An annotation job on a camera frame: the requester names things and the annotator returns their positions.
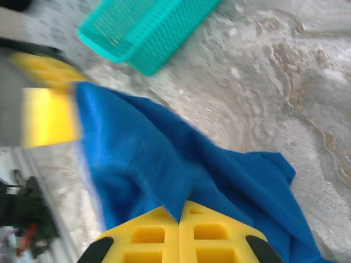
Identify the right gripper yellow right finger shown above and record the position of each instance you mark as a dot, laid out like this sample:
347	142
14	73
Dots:
186	241

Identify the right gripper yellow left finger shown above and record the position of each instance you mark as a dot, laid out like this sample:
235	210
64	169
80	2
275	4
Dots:
171	241

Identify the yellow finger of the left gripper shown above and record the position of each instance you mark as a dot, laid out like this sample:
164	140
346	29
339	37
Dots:
49	117
46	68

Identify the blue t-shirt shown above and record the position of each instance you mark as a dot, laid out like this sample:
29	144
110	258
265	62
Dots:
164	150

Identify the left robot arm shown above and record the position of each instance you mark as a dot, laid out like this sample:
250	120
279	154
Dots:
30	208

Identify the teal plastic basket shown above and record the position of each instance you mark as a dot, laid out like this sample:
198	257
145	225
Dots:
142	33

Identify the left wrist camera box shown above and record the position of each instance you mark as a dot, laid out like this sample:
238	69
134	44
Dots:
13	24

